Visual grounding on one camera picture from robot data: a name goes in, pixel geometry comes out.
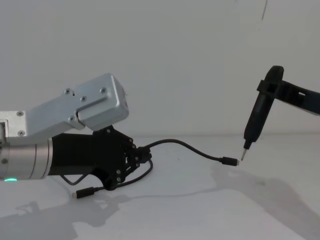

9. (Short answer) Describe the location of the black cable with plugs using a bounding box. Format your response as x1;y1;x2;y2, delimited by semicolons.
71;139;241;200

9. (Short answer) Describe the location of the black electric screwdriver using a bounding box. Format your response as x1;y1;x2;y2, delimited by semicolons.
240;65;286;161

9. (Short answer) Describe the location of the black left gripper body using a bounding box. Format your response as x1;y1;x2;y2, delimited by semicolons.
47;126;126;192

